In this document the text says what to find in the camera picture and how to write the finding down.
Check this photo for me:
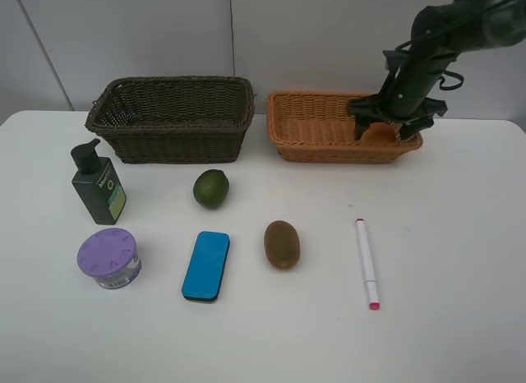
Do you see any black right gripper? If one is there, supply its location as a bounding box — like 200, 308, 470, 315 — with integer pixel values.
348, 95, 447, 144

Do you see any orange peach fruit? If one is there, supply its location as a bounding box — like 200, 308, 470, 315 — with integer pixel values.
361, 127, 396, 145

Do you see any white red marker pen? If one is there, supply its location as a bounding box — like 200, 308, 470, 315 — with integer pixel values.
355, 219, 381, 311

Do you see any brown kiwi fruit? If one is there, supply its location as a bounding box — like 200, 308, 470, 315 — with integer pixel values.
264, 220, 301, 270

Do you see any purple lid round can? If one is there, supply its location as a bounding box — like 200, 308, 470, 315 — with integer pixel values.
76, 228, 141, 289

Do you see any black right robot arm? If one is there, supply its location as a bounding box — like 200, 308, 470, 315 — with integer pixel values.
347, 0, 525, 141

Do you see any orange wicker basket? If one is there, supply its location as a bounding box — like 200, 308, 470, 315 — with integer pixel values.
266, 91, 423, 164

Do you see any green lime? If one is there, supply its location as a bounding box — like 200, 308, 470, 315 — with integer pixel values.
192, 169, 229, 210

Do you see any dark brown wicker basket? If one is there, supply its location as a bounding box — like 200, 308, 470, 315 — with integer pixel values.
85, 76, 255, 164

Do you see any blue whiteboard eraser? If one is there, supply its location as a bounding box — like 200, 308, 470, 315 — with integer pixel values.
182, 231, 230, 302

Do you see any dark green pump bottle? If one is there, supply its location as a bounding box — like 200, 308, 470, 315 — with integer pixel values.
71, 138, 127, 225

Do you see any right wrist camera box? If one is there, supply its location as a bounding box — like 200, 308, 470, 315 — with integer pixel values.
383, 50, 408, 72

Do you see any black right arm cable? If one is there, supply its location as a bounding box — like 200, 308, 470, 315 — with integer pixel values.
394, 0, 465, 91

